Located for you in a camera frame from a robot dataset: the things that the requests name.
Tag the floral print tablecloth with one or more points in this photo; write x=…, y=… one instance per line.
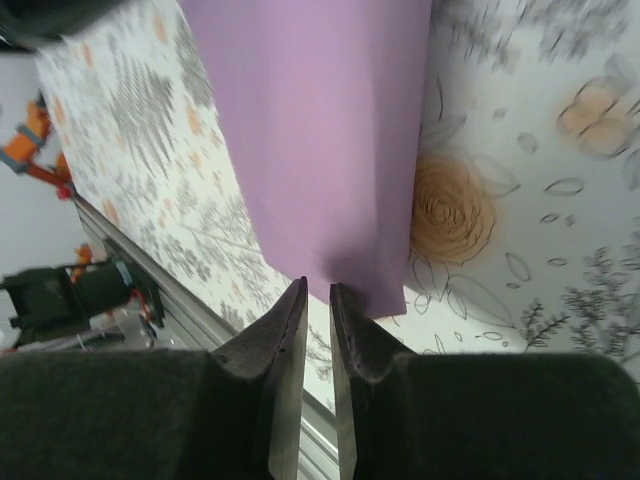
x=500, y=250

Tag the aluminium rail bed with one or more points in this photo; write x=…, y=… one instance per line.
x=190, y=305

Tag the purple and pink wrapping paper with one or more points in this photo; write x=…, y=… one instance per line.
x=310, y=150

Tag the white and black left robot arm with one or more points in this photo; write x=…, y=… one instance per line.
x=95, y=295

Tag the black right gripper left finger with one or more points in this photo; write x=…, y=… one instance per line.
x=150, y=415

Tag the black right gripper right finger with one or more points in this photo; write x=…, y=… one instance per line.
x=475, y=415

